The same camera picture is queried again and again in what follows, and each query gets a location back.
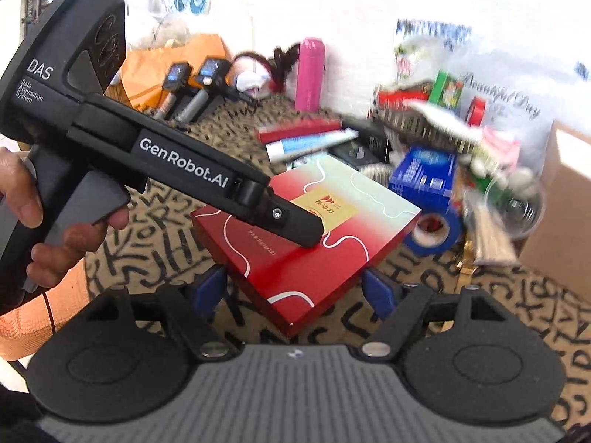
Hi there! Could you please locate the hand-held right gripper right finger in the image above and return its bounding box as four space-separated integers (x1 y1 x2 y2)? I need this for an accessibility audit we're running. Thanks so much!
360 268 497 363

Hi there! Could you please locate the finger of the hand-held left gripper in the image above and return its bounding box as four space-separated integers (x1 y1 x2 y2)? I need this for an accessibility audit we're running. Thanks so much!
240 182 325 249

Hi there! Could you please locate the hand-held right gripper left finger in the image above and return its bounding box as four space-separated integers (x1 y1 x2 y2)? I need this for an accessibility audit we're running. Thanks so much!
88 265 242 363

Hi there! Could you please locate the red gift box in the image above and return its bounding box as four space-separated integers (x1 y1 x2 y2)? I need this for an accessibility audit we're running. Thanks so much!
189 153 423 339

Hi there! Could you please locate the person's left forearm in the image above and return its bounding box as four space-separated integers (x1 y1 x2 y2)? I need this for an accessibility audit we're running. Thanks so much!
0 258 89 361

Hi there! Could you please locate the letter-print desktop cloth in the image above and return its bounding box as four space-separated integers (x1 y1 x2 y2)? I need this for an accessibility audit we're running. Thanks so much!
83 93 591 425

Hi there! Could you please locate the person's left hand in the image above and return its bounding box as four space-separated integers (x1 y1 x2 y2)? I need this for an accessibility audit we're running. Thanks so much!
0 147 131 292

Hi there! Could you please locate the orange bag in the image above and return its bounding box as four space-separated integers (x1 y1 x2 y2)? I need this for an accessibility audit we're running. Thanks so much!
119 34 232 109

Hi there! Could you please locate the white blue toothpaste tube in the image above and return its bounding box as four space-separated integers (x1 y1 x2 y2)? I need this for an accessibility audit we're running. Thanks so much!
267 129 360 163

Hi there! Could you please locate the blue tape roll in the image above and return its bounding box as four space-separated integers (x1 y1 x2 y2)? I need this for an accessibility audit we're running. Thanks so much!
403 211 464 255

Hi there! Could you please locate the long red box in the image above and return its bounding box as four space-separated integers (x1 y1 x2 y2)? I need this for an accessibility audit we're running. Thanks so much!
257 117 343 145

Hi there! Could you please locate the black box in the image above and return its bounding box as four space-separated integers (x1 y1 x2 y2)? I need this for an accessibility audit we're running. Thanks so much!
331 122 394 171

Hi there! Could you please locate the blue medicine box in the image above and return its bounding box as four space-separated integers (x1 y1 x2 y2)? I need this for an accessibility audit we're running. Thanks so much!
389 147 459 215

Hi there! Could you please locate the bag of toothpicks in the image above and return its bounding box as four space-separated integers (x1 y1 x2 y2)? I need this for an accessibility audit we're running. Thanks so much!
465 191 519 267

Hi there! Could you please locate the window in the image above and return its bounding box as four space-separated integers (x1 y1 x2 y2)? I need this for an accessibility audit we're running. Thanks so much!
20 0 71 25

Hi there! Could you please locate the pink thermos bottle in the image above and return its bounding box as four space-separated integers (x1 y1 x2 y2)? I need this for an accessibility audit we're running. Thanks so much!
294 37 327 112

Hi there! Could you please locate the black red hair accessory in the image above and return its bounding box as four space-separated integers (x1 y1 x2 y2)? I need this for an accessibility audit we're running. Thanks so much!
232 43 302 94

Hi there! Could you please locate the clear plastic cup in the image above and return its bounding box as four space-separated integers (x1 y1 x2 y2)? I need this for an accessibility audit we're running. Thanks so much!
482 171 546 241

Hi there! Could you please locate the red printed packet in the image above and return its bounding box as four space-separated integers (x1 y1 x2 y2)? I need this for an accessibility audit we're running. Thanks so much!
376 87 431 110

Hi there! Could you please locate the white insole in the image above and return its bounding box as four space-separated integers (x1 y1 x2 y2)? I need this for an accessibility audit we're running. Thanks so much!
410 100 484 148

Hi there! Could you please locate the pink cloth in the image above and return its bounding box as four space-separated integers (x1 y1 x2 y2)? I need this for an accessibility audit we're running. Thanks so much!
481 126 522 160

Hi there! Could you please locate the brown cardboard box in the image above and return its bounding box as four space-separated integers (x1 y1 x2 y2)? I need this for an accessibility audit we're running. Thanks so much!
521 119 591 303

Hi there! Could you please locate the green box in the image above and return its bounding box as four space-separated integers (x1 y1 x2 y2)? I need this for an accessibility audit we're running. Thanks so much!
427 70 465 112

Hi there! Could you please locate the red tape roll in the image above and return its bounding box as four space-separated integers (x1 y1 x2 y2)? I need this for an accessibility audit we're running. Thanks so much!
465 97 489 126

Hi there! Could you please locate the white printed plastic bag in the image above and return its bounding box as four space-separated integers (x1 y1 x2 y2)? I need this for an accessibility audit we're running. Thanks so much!
455 51 591 181

